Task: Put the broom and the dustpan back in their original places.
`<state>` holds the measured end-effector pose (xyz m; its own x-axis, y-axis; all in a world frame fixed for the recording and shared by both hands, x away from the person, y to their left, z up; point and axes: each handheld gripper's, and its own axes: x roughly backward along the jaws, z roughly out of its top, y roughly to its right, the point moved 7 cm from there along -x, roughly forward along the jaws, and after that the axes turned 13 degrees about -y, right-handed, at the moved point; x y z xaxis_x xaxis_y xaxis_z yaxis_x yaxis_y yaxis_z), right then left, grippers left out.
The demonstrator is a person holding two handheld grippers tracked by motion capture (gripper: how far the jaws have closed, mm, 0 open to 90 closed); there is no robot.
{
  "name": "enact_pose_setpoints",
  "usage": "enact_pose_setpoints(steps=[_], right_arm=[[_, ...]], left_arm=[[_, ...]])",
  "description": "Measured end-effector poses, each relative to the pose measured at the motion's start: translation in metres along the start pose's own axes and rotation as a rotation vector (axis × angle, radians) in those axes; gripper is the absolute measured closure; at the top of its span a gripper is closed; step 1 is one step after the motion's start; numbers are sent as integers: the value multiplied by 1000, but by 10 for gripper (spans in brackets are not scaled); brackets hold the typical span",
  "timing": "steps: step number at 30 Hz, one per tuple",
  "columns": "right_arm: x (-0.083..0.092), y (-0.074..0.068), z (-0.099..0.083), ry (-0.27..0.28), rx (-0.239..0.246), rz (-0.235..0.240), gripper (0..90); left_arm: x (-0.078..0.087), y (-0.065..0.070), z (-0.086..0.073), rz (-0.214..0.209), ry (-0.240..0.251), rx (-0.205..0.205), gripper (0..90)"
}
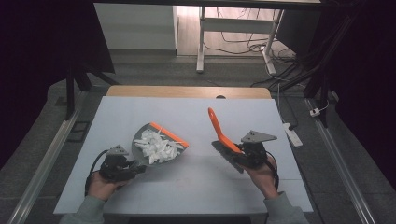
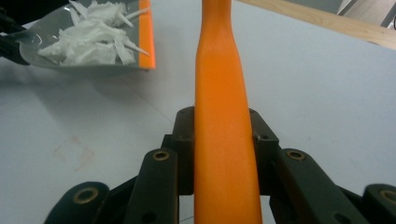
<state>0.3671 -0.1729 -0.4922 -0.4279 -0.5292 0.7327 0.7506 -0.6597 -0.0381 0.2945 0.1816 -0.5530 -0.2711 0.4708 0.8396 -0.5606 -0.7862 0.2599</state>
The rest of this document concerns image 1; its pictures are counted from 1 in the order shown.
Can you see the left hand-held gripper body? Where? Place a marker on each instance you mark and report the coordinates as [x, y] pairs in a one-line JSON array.
[[116, 165]]

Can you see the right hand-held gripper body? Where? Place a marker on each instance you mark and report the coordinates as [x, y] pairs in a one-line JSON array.
[[256, 149]]

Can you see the orange dustpan brush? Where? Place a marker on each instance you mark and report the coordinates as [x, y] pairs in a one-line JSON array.
[[222, 137]]

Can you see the grey dustpan with orange edge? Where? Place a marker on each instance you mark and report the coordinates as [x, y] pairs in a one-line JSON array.
[[141, 137]]

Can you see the pile of white paper scraps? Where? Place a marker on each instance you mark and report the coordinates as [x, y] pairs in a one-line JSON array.
[[157, 146]]

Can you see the person's left hand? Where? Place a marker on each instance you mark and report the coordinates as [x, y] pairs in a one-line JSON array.
[[101, 188]]

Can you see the person's right hand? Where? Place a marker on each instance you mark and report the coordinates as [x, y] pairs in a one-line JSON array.
[[263, 180]]

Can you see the white power strip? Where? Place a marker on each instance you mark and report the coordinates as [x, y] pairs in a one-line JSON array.
[[292, 134]]

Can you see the black floor hatch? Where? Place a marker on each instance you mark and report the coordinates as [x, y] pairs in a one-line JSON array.
[[79, 131]]

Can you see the small white plug adapter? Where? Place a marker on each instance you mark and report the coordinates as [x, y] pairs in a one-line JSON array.
[[315, 112]]

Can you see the wooden table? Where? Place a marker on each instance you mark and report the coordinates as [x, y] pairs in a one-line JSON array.
[[186, 92]]

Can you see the black metal stand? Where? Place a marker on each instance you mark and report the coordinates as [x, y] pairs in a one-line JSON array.
[[322, 90], [70, 93]]

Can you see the dark curtain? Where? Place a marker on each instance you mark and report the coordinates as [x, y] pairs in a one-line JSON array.
[[37, 62], [364, 77]]

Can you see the white cabinet panel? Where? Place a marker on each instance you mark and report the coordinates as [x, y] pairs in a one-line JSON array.
[[137, 26]]

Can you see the metal floor rail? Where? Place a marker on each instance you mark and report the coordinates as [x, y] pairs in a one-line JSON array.
[[339, 161], [43, 161]]

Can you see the white desk frame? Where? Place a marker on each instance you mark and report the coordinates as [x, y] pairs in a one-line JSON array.
[[236, 25]]

